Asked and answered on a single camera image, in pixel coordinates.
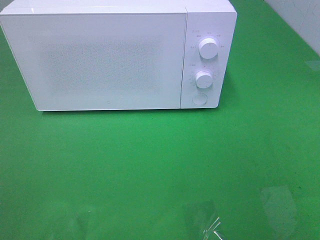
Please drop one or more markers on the green table mat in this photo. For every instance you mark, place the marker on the green table mat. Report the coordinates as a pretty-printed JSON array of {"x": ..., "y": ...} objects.
[{"x": 250, "y": 168}]

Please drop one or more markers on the white microwave oven body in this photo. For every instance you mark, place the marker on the white microwave oven body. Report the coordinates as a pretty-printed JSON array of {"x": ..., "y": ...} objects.
[{"x": 204, "y": 18}]

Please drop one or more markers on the round door release button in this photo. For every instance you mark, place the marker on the round door release button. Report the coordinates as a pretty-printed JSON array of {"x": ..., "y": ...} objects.
[{"x": 200, "y": 99}]

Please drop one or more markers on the white dial knob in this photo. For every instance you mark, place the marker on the white dial knob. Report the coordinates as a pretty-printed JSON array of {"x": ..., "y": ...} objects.
[
  {"x": 208, "y": 48},
  {"x": 204, "y": 79}
]

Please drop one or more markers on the white microwave door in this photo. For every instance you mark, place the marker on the white microwave door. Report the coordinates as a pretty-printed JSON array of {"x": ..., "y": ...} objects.
[{"x": 73, "y": 62}]

